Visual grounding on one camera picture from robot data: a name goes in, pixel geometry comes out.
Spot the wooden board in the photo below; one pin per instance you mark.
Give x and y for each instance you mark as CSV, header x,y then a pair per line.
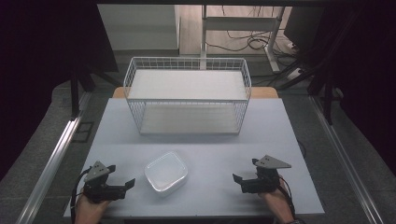
x,y
264,92

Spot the black metal stand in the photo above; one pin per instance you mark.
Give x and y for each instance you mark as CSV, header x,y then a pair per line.
x,y
74,93
327,96

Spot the white plastic lidded container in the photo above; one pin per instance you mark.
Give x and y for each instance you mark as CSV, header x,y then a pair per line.
x,y
166,173

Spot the white desk frame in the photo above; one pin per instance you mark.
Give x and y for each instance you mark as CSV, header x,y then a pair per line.
x,y
239,23

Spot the person's left hand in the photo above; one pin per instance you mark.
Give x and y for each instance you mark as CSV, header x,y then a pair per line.
x,y
88,208

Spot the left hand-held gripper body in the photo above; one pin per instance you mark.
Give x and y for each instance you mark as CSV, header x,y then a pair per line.
x,y
97,189

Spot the dark floor socket plate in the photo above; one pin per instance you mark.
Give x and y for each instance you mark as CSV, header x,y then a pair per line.
x,y
83,132

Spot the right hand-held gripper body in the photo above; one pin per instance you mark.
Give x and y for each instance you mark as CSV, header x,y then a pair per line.
x,y
264,182

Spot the aluminium rail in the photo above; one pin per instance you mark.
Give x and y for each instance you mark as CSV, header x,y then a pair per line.
x,y
345,161
51,168

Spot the white cabinet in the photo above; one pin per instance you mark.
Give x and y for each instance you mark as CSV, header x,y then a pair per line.
x,y
140,28

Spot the white power strip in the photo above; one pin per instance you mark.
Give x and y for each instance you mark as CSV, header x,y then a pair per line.
x,y
294,74

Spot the person's right hand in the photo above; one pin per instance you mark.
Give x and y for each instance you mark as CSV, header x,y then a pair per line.
x,y
277,202

